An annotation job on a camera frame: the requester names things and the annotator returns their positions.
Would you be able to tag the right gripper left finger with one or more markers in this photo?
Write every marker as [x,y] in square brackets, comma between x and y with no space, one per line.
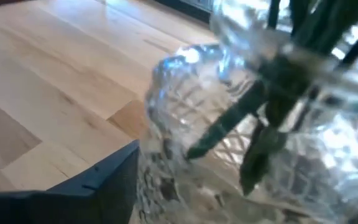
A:
[73,205]

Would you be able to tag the orange artificial flower bunch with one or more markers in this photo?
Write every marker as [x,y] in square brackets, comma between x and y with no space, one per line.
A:
[259,161]

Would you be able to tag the diamond-cut glass vase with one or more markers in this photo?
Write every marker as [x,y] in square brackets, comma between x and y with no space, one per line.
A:
[197,102]

